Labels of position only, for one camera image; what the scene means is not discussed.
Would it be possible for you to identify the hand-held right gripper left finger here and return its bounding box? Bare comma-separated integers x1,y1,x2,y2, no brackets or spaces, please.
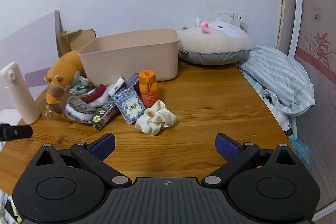
30,133,133,189

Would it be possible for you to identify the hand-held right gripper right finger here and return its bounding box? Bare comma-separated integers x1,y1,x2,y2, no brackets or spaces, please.
201,133,307,189

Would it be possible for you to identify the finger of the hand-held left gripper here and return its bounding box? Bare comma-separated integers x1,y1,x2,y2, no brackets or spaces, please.
0,123,33,141

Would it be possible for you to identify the dark box with yellow stars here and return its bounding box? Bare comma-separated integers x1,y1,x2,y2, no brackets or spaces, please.
90,102,119,131

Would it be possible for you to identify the brown grey plush toy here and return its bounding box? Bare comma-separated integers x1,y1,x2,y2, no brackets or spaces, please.
45,84,106,124

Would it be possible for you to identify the blue patterned box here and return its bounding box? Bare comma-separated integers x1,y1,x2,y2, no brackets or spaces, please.
113,89,147,124

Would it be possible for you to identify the green scrunchie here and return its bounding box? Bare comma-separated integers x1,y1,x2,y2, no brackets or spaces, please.
70,76,96,95

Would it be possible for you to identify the orange bottle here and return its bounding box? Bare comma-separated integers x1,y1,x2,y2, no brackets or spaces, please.
138,69,159,108

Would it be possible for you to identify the beige plastic container bin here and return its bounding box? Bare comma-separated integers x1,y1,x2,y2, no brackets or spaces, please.
78,28,180,83

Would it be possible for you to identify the white thermos bottle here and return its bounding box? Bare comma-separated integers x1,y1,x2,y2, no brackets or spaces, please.
0,62,42,125

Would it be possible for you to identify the red white plush piece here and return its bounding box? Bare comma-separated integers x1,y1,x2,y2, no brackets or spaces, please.
81,84,114,104

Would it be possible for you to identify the cream satin scrunchie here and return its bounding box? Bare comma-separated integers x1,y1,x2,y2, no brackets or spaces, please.
134,100,177,137

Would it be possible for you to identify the white tube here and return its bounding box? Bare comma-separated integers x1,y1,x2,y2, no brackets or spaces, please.
107,76,127,96

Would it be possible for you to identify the teal plastic bag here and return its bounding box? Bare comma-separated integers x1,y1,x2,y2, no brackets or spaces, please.
288,136,313,170

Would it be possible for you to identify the printed cloth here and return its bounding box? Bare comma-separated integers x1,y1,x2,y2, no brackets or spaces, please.
0,191,23,224

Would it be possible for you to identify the orange plush toy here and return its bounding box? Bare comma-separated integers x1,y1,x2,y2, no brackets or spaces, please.
43,51,87,88

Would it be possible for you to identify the lilac board panel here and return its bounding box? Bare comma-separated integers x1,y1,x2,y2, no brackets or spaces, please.
0,10,64,110

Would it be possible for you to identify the striped light blue cloth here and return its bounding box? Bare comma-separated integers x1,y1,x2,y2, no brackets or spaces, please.
236,46,316,117

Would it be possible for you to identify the cream sheep plush cushion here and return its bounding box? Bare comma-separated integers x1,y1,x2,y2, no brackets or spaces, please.
177,18,253,66

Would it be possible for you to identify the wooden cutout stand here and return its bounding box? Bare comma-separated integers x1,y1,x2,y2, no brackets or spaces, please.
56,28,96,57

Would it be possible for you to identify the floral patterned wardrobe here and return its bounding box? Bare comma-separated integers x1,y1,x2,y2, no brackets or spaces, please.
276,0,336,222

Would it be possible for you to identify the white wall socket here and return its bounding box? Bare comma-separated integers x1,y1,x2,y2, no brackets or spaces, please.
215,10,249,31

